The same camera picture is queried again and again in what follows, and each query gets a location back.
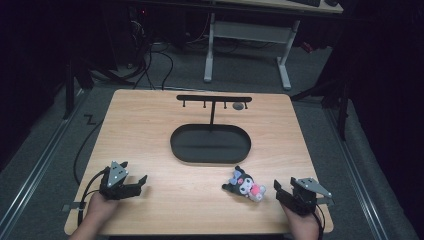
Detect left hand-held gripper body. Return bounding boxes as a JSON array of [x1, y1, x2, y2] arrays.
[[98, 160, 143, 201]]

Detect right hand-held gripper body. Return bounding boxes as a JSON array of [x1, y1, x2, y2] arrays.
[[281, 177, 334, 217]]

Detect black and pink plush toy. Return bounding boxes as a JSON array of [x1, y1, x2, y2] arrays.
[[221, 165, 268, 204]]

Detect black hook rack with tray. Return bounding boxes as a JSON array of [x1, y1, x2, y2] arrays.
[[169, 94, 253, 165]]

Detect person's right hand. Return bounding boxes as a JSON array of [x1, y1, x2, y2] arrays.
[[282, 203, 322, 240]]

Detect person's left hand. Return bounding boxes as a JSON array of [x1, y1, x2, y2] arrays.
[[84, 191, 120, 232]]

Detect black metal stand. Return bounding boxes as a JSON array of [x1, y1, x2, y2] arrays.
[[61, 58, 134, 121], [289, 74, 353, 142]]

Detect white-framed desk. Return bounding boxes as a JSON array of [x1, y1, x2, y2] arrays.
[[203, 0, 345, 92]]

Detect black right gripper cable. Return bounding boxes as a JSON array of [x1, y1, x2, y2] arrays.
[[312, 202, 327, 240]]

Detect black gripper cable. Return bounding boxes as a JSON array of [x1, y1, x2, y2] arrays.
[[73, 119, 111, 228], [312, 202, 327, 240]]

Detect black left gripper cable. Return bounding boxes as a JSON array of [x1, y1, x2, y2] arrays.
[[73, 119, 111, 228]]

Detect aluminium floor rail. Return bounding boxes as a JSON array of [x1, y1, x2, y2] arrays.
[[0, 89, 88, 231], [324, 105, 390, 240]]

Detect black floor cables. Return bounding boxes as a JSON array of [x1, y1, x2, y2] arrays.
[[126, 19, 214, 91]]

